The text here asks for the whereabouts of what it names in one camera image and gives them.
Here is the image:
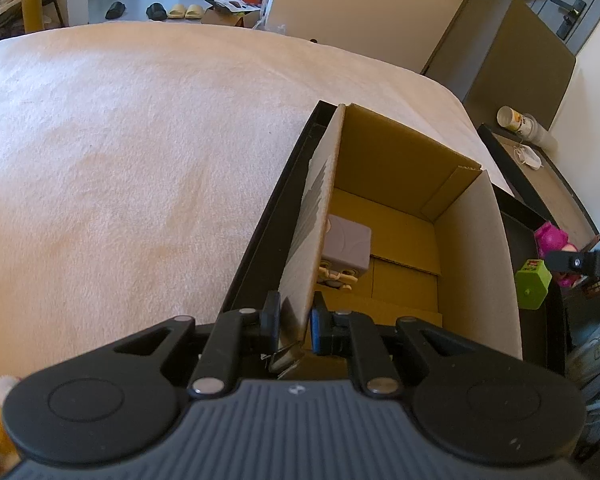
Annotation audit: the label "pink plush toy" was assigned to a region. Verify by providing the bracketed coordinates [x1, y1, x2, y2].
[535, 221, 578, 288]

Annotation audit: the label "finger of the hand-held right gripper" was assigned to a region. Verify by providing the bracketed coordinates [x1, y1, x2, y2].
[545, 247, 600, 281]

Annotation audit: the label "black tray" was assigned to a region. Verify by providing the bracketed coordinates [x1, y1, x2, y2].
[215, 100, 568, 381]

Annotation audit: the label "brown cardboard box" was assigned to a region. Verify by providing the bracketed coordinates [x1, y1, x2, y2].
[278, 102, 525, 381]

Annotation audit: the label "open cardboard box with papers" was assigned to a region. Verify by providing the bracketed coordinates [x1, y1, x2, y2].
[201, 0, 261, 28]

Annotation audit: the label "white face mask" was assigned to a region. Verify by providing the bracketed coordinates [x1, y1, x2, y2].
[512, 144, 545, 168]

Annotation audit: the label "brown board panel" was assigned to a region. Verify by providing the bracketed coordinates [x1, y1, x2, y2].
[462, 0, 577, 131]

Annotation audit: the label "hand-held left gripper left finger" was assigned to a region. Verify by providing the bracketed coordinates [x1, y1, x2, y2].
[112, 290, 283, 401]

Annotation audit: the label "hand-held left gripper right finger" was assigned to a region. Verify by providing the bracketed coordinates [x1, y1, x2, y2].
[310, 291, 487, 401]

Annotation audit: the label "grey cube toy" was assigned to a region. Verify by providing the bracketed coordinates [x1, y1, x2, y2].
[325, 214, 372, 278]

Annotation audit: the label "black side table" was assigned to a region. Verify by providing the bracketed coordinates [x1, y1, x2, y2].
[477, 122, 600, 251]

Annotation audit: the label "wooden figure toy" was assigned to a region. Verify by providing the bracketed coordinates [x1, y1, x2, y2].
[317, 260, 356, 291]

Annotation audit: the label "stack of paper cups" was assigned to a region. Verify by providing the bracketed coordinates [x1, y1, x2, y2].
[496, 106, 556, 150]

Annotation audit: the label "door handle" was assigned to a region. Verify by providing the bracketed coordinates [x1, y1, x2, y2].
[550, 0, 586, 38]

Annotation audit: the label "plastic packaging bags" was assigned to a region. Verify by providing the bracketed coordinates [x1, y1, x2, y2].
[565, 305, 600, 411]

